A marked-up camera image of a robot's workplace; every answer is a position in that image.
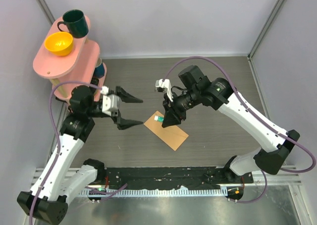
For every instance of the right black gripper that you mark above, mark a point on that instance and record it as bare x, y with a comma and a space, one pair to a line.
170, 118

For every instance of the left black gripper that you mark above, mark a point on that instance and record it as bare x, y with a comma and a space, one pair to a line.
122, 123

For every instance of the green white glue stick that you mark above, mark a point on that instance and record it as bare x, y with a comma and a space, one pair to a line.
159, 118

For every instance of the orange paper envelope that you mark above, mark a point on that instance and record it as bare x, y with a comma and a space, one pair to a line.
172, 136

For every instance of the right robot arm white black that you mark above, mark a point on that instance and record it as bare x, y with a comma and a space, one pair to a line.
275, 142

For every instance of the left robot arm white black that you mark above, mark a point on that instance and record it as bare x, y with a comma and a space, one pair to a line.
50, 196

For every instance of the blue cup on shelf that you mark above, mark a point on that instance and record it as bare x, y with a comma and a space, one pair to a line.
99, 71

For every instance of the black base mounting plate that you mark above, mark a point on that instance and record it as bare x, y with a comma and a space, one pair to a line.
168, 178

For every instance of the pink tiered wooden shelf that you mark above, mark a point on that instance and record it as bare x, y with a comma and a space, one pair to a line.
79, 65

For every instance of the yellow bowl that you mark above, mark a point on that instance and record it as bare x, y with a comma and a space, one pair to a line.
59, 43

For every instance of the dark green mug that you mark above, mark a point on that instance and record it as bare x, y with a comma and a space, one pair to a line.
75, 22

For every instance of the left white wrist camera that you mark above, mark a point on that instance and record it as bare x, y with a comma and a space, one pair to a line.
110, 102

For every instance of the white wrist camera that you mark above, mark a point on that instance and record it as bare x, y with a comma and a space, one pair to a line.
110, 102
164, 86

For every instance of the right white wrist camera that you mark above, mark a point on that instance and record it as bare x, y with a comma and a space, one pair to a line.
164, 86

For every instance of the white slotted cable duct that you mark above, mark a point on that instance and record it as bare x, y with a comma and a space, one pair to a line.
182, 192

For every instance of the aluminium frame rail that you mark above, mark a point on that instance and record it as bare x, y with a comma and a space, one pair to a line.
282, 178

